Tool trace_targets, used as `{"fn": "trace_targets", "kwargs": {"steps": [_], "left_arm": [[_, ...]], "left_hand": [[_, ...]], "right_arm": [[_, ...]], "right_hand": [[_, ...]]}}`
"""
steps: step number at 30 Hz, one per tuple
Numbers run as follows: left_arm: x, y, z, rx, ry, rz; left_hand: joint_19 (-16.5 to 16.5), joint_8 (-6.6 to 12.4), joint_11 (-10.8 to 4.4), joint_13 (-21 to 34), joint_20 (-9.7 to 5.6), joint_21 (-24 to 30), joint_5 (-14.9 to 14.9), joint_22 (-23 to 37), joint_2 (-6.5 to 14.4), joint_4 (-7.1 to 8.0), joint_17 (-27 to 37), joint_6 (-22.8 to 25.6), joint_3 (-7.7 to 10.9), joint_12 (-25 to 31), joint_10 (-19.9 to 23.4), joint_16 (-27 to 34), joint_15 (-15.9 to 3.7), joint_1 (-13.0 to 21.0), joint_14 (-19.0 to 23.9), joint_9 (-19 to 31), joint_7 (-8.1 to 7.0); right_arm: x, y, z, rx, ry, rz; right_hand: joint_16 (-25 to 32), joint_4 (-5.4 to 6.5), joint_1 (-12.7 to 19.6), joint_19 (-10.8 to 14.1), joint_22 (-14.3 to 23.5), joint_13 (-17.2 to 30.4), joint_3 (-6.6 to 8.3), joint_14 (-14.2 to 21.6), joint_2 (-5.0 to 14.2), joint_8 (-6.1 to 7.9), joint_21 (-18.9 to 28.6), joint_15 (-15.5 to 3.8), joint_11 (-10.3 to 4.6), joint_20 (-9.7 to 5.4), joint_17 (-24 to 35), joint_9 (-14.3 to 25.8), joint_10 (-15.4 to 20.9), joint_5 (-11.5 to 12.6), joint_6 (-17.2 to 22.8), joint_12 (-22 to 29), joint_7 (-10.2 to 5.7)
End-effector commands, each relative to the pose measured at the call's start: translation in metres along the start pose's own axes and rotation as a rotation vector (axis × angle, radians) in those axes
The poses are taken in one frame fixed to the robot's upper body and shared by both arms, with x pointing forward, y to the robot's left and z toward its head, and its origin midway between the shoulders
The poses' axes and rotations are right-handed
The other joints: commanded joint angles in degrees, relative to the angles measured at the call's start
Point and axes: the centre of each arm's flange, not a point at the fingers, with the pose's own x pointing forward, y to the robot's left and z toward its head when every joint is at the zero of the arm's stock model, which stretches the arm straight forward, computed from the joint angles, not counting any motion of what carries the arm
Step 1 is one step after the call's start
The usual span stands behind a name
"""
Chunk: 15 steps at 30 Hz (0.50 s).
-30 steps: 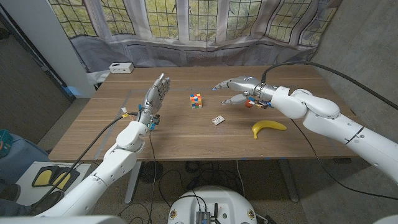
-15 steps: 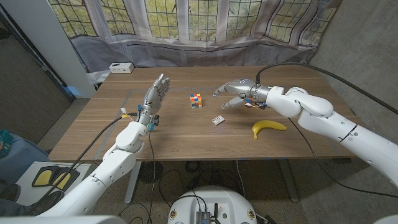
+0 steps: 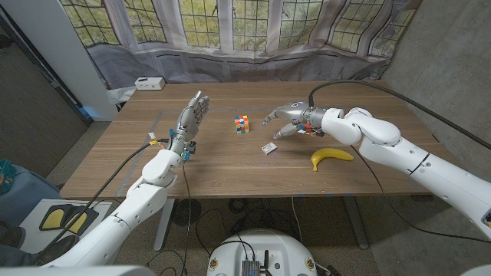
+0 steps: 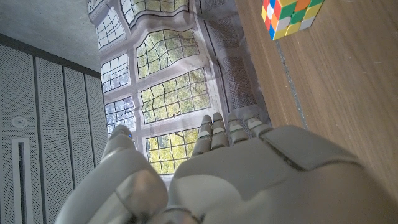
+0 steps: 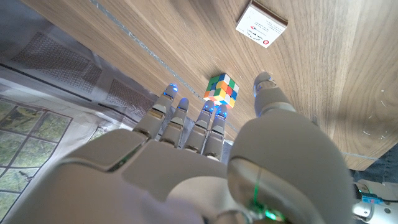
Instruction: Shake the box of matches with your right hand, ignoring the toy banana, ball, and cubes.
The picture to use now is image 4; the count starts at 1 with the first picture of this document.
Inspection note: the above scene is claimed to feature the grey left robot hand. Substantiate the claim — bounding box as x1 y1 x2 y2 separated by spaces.
54 112 398 224

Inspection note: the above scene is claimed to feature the printed window backdrop cloth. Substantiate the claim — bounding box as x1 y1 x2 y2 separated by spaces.
86 0 271 184

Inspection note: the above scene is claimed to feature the multicoloured puzzle cube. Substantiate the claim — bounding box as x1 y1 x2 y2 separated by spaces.
261 0 326 41

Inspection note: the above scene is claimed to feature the long ceiling slot vent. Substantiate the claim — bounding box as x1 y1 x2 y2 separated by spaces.
11 138 34 224

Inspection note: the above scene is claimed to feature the round white ceiling sensor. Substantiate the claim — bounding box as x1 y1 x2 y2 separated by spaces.
11 116 29 128

